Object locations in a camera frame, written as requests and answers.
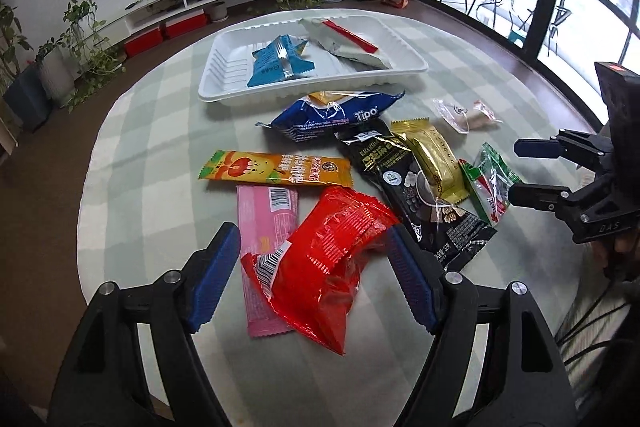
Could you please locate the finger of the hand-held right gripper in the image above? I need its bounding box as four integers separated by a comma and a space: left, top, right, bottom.
507, 179, 609, 229
514, 129, 614, 168

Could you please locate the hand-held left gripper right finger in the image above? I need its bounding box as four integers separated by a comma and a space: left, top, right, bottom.
385, 224, 583, 427

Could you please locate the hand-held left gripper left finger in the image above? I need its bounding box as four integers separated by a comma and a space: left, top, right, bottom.
47, 222, 242, 427

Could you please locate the green snack packet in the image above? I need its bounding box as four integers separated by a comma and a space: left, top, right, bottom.
459, 143, 525, 226

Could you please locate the pink snack packet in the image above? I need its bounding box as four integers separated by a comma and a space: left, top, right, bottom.
236, 185, 301, 339

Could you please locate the clear packet with white snack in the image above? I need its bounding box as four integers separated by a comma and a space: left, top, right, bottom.
432, 99, 503, 134

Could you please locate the red snack packet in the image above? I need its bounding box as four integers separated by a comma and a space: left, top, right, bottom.
240, 186, 401, 356

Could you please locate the gold snack packet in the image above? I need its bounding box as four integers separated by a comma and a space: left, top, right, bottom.
390, 118, 471, 206

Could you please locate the black snack packet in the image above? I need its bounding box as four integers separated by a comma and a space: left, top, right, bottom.
334, 121, 498, 273

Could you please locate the orange fruit bar packet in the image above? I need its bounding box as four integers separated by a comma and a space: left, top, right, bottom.
197, 150, 353, 188

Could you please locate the blue cake packet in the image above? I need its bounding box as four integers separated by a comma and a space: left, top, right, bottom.
256, 90, 406, 145

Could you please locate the clear orange-print snack packet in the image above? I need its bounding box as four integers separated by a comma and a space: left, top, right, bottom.
307, 91, 351, 106

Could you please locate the white plastic tray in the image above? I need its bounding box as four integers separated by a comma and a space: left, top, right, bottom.
197, 8, 430, 108

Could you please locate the green checked tablecloth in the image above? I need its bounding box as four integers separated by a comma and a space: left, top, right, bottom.
77, 7, 618, 427

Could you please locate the white red-striped snack packet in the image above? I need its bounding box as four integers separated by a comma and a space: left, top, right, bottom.
299, 18, 393, 70

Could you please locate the light blue snack packet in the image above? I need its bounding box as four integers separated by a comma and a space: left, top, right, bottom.
246, 34, 316, 88

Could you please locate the red storage box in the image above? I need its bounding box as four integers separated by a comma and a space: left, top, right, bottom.
122, 27, 165, 58
164, 9, 209, 40

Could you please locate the plant in grey ribbed pot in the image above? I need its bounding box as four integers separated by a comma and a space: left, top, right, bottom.
35, 36, 76, 106

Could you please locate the leafy plant dark blue pot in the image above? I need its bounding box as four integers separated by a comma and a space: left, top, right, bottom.
0, 0, 53, 134

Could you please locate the black cable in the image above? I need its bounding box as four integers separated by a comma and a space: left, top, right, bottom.
552, 274, 636, 360

